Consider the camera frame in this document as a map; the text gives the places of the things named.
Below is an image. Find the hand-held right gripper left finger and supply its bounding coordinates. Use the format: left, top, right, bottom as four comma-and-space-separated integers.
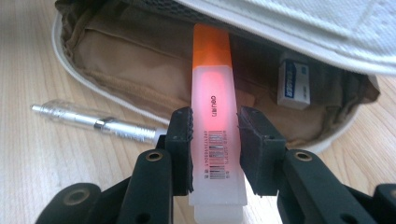
117, 105, 195, 224

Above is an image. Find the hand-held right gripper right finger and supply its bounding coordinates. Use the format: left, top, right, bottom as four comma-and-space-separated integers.
237, 105, 370, 224

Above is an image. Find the silver pen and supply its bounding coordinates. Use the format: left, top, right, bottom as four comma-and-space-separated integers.
30, 98, 168, 145

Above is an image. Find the orange highlighter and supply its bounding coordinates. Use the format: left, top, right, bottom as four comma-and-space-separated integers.
188, 22, 248, 224

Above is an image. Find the white eraser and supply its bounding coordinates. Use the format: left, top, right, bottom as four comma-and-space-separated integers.
276, 50, 312, 111

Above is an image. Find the cream fabric pencil case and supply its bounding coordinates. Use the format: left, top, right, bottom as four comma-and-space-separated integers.
50, 0, 396, 155

